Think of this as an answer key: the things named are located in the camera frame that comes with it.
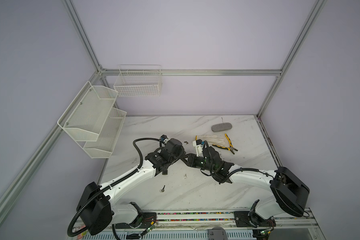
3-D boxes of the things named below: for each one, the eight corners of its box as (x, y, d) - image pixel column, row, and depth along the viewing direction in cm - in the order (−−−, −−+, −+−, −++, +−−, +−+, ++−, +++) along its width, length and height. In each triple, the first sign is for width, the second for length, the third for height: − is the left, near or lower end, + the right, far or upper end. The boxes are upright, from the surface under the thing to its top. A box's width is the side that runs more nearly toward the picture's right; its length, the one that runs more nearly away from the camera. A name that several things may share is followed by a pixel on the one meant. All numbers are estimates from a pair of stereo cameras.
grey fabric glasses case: (213, 132, 112) (213, 130, 110) (210, 127, 116) (211, 124, 113) (231, 129, 114) (232, 126, 112) (228, 123, 118) (229, 121, 116)
